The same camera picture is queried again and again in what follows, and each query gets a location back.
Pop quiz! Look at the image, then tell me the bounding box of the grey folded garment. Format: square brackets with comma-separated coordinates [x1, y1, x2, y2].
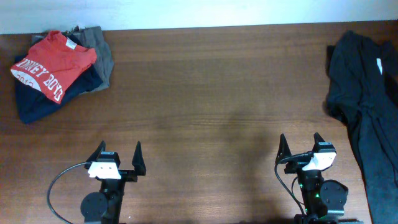
[32, 26, 114, 98]

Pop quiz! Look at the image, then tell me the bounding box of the left black cable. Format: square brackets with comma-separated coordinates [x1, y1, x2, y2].
[46, 161, 93, 224]

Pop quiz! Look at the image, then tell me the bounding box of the black garment at right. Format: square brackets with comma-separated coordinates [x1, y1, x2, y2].
[327, 30, 397, 131]

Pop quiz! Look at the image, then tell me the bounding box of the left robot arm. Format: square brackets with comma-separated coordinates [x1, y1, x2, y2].
[80, 141, 146, 224]

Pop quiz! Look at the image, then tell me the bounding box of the navy folded garment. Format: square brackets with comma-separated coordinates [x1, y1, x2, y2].
[14, 33, 104, 125]

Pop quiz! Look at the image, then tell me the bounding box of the dark green t-shirt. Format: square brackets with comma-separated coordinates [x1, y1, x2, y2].
[347, 110, 397, 223]

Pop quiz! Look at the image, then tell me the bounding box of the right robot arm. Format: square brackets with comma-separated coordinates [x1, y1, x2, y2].
[274, 133, 348, 223]

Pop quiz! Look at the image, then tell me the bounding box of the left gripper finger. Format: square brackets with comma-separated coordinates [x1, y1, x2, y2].
[84, 141, 106, 169]
[132, 141, 146, 175]

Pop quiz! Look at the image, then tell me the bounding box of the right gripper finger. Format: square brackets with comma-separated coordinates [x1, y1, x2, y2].
[275, 134, 292, 164]
[313, 133, 325, 152]

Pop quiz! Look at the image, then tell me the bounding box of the right black cable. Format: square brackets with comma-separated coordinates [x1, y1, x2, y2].
[274, 151, 315, 217]

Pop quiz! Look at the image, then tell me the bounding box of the black cable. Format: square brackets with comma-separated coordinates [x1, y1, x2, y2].
[274, 151, 315, 217]
[46, 161, 93, 224]

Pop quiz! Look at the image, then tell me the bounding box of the red folded printed t-shirt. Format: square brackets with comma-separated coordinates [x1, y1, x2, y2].
[10, 30, 97, 104]

